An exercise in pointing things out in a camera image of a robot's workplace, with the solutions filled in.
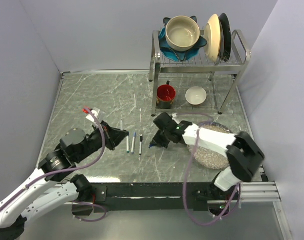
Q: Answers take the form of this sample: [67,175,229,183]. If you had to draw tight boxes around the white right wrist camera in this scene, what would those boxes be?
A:
[172,112,177,120]

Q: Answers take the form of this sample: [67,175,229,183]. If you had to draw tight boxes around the small white bowl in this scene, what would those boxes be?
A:
[185,86,207,106]

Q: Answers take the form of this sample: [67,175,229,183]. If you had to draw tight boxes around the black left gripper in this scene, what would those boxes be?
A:
[75,119,129,162]

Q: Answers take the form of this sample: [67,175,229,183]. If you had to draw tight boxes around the cream plate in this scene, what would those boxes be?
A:
[203,13,221,63]

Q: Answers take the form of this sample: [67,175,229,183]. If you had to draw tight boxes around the steel dish rack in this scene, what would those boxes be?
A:
[148,29,251,117]

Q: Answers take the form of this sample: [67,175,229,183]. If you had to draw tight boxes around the red black mug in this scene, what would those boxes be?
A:
[156,80,176,109]

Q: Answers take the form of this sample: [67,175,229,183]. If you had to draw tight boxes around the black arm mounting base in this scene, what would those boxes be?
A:
[81,182,239,214]

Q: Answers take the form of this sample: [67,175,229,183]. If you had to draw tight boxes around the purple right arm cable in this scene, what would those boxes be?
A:
[175,112,242,226]

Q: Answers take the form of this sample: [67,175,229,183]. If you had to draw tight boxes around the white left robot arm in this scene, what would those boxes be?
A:
[0,121,128,240]

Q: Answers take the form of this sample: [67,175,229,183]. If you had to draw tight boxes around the white marker long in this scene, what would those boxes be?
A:
[130,132,136,154]

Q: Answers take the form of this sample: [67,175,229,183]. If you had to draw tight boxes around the speckled grey plate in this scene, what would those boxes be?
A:
[193,121,233,170]

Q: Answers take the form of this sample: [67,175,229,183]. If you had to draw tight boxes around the black plate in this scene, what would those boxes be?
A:
[218,13,231,62]

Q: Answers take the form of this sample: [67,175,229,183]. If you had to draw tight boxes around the white marker black tip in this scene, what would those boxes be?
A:
[139,134,143,157]

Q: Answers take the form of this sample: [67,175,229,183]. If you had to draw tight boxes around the beige ceramic bowl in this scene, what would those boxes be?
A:
[163,15,200,52]

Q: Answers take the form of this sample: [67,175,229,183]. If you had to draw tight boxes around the white marker green end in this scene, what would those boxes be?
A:
[126,134,130,153]

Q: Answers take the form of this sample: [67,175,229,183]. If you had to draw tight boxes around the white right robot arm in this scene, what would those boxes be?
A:
[149,112,265,199]

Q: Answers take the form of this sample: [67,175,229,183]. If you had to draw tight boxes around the blue flower-shaped bowl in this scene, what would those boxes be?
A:
[158,17,207,62]

